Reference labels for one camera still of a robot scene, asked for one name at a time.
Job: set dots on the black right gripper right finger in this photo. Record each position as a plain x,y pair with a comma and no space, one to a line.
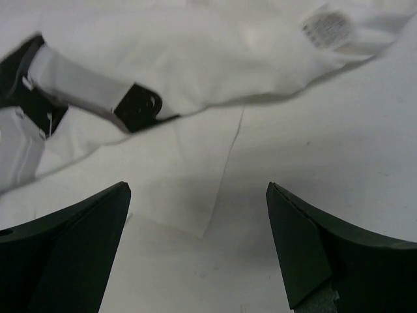
330,265

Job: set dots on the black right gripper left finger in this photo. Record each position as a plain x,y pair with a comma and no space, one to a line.
61,262

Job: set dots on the white t-shirt black graphic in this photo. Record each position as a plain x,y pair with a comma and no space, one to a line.
71,69

